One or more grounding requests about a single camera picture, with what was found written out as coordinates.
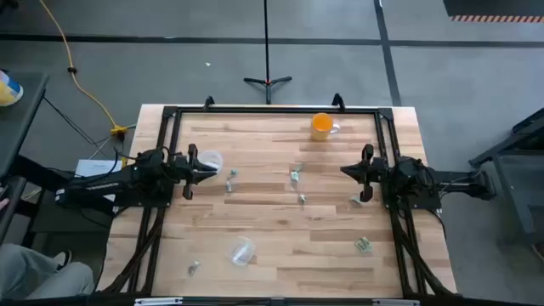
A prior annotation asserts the yellow ceramic mug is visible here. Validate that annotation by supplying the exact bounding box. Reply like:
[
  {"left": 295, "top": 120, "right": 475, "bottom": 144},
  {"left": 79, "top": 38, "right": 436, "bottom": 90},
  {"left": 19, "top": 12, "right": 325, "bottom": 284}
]
[{"left": 309, "top": 111, "right": 341, "bottom": 142}]

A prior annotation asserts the thin black floor cable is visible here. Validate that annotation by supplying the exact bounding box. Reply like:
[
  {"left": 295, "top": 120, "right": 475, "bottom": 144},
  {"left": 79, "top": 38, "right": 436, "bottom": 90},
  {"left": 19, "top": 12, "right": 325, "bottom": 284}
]
[{"left": 42, "top": 96, "right": 101, "bottom": 148}]

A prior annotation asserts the silver metal bracket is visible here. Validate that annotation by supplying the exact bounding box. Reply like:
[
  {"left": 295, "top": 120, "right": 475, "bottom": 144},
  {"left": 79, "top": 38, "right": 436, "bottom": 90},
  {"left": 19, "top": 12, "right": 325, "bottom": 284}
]
[
  {"left": 133, "top": 297, "right": 184, "bottom": 306},
  {"left": 372, "top": 298, "right": 421, "bottom": 306}
]

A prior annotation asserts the person's shoe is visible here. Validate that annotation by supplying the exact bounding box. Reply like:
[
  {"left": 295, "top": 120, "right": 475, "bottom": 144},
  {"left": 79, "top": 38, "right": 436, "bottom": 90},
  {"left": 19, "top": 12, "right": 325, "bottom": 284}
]
[{"left": 54, "top": 249, "right": 73, "bottom": 271}]

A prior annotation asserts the clear plastic container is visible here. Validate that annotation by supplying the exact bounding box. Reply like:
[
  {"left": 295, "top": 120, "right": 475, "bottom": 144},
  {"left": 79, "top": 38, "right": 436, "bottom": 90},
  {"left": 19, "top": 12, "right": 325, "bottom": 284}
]
[{"left": 224, "top": 235, "right": 257, "bottom": 267}]

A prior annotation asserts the large green wrapped candy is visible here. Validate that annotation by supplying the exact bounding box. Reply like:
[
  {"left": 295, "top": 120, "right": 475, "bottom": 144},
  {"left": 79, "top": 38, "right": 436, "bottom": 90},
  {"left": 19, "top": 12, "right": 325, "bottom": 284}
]
[{"left": 354, "top": 236, "right": 374, "bottom": 255}]

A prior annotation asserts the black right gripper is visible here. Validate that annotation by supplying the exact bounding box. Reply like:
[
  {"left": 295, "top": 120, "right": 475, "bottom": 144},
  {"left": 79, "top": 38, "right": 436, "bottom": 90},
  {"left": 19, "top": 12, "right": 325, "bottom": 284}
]
[{"left": 340, "top": 143, "right": 390, "bottom": 203}]

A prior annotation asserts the black side table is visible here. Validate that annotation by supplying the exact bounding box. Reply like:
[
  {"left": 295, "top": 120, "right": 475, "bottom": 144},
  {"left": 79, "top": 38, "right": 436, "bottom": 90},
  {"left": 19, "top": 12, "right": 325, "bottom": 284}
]
[{"left": 0, "top": 71, "right": 50, "bottom": 247}]

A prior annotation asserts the yellow and blue bag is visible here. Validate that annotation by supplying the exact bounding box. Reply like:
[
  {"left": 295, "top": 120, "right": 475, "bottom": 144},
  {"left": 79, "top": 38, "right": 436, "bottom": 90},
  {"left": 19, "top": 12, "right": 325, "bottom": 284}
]
[{"left": 0, "top": 70, "right": 25, "bottom": 107}]

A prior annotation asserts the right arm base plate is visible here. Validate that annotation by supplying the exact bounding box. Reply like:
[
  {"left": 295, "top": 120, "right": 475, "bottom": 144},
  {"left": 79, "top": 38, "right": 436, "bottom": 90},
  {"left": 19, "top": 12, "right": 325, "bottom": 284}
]
[{"left": 384, "top": 186, "right": 443, "bottom": 211}]

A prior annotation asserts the black support beam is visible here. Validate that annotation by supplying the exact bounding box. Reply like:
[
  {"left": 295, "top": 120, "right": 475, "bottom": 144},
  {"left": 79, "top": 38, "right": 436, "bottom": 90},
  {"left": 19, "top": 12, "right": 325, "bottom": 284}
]
[{"left": 8, "top": 155, "right": 82, "bottom": 192}]

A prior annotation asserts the black crossbeam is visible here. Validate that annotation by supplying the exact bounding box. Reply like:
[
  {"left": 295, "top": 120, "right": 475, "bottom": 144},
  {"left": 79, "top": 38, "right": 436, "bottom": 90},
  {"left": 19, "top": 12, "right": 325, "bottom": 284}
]
[{"left": 0, "top": 292, "right": 544, "bottom": 306}]

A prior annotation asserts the black tripod stand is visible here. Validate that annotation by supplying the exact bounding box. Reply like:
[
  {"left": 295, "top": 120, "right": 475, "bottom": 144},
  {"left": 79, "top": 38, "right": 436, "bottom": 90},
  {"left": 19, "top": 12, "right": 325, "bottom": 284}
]
[{"left": 243, "top": 0, "right": 293, "bottom": 105}]

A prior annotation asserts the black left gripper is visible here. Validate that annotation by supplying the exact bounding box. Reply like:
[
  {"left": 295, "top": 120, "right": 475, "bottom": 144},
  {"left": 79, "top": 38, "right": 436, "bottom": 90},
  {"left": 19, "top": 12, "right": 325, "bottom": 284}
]
[{"left": 169, "top": 143, "right": 220, "bottom": 200}]

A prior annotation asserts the person's leg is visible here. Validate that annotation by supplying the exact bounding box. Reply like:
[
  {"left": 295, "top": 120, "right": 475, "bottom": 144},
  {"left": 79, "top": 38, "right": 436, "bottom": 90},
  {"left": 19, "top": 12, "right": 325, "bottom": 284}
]
[{"left": 0, "top": 242, "right": 95, "bottom": 301}]

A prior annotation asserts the clear plastic cup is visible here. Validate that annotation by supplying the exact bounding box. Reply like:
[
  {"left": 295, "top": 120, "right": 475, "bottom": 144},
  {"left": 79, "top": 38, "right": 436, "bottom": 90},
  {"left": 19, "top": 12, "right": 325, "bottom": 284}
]
[{"left": 197, "top": 149, "right": 225, "bottom": 175}]

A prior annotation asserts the black cable bundle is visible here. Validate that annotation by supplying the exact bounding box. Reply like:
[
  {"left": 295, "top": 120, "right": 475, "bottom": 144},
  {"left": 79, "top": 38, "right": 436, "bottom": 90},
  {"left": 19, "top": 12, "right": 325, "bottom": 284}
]
[
  {"left": 390, "top": 207, "right": 456, "bottom": 297},
  {"left": 101, "top": 207, "right": 165, "bottom": 294}
]

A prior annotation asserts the white paper sheet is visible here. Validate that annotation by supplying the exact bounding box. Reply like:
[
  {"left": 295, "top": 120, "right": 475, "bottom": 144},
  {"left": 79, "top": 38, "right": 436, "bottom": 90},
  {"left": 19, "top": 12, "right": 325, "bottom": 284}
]
[{"left": 75, "top": 159, "right": 122, "bottom": 178}]

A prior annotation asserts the hazard striped floor mat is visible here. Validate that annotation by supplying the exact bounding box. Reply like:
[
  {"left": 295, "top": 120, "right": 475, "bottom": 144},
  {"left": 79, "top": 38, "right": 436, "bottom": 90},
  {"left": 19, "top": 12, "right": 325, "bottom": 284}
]
[{"left": 443, "top": 0, "right": 544, "bottom": 23}]

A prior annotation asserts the yellow extension cable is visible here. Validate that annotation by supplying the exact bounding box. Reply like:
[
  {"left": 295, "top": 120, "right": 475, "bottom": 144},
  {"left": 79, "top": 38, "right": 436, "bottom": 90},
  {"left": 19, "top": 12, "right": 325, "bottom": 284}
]
[{"left": 38, "top": 0, "right": 128, "bottom": 137}]

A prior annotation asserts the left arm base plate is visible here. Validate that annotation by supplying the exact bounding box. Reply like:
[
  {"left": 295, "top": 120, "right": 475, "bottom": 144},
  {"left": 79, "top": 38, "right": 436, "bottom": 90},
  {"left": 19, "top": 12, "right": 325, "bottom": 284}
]
[{"left": 112, "top": 167, "right": 174, "bottom": 209}]

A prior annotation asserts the black metal cart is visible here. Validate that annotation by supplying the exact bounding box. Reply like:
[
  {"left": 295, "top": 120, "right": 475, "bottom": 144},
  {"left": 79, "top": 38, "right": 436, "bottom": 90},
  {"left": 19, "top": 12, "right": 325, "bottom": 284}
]
[{"left": 468, "top": 108, "right": 544, "bottom": 247}]

